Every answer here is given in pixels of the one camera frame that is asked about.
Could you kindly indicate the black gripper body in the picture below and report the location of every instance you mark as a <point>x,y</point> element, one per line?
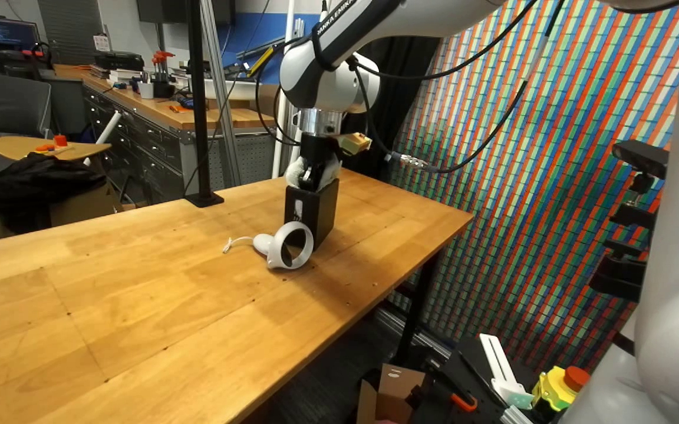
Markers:
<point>321,161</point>

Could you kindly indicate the black perforated basket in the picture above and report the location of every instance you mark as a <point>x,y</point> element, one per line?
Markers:
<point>319,213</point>

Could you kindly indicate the white tape roll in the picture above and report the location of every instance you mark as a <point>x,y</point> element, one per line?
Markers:
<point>263,244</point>

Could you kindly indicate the black stand pole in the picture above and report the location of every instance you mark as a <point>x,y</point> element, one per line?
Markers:
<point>197,95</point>

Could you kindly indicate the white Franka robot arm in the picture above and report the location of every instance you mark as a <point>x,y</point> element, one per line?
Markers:
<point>330,79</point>

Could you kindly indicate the blue panel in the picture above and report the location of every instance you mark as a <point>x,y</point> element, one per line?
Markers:
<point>236,27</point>

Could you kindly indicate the white aluminium rail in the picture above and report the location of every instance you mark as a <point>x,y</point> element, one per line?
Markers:
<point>497,360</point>

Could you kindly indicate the olive wrist camera box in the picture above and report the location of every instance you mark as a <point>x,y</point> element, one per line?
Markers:
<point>355,142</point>

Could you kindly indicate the black jacket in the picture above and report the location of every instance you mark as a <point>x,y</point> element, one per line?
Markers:
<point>25,192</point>

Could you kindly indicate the dark grey office chair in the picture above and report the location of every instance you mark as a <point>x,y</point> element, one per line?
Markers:
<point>5,102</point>

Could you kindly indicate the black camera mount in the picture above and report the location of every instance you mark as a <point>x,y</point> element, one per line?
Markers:
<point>638,154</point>

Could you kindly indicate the yellow red emergency stop button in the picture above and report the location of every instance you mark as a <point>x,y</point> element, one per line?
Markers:
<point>556,390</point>

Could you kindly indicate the open cardboard box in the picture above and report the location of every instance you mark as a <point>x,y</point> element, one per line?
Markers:
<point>399,380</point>

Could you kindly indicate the small orange object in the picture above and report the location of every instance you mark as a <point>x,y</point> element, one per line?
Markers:
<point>58,142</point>

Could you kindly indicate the white plastic bin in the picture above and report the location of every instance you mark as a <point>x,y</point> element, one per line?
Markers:
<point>235,89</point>

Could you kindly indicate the round wooden side table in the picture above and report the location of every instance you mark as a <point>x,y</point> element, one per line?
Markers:
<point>25,147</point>

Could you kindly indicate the colourful striped backdrop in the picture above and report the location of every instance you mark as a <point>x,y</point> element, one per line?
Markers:
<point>544,197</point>

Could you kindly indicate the red and black tool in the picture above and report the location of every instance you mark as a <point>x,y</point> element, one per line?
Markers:
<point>164,59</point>

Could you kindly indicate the wooden workbench with drawers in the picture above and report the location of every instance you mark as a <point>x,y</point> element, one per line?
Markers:
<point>167,113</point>

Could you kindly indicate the grey metal pole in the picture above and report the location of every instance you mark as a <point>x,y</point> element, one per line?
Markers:
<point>226,118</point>

